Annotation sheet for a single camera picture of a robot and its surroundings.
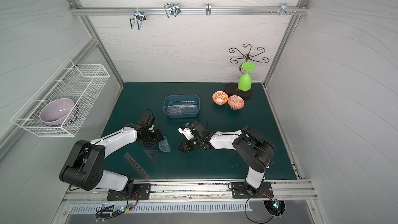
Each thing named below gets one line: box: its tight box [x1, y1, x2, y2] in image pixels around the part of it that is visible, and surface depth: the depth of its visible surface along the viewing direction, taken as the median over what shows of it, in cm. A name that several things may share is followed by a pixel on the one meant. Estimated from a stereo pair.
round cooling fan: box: [263, 199, 286, 217], surface depth 73 cm
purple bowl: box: [39, 98, 75, 127], surface depth 62 cm
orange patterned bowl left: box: [211, 90, 229, 106], surface depth 110 cm
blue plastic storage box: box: [162, 94, 201, 119], surface depth 107 cm
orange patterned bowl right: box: [227, 94, 246, 111], surface depth 109 cm
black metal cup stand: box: [223, 43, 270, 98], surface depth 97 cm
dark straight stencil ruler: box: [122, 152, 151, 181], surface depth 83 cm
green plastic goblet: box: [237, 61, 257, 92], surface depth 92 cm
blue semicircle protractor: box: [158, 135, 172, 153], surface depth 90 cm
